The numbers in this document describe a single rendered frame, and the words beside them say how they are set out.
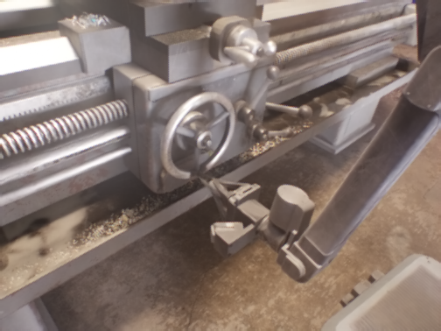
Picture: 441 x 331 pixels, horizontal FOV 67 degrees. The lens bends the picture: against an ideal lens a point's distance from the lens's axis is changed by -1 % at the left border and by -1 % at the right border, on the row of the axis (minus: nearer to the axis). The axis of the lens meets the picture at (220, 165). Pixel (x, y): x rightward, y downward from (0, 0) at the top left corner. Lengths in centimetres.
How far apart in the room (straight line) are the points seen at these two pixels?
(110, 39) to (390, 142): 56
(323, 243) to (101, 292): 91
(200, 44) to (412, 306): 89
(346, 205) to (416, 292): 67
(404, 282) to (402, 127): 76
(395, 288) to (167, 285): 74
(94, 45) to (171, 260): 87
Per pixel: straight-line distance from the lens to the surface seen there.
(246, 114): 86
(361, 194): 52
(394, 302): 112
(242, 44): 71
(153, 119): 72
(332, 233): 57
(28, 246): 96
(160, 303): 126
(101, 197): 102
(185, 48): 70
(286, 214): 61
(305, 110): 94
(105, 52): 77
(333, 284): 141
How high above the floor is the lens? 109
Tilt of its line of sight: 38 degrees down
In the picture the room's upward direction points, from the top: 6 degrees clockwise
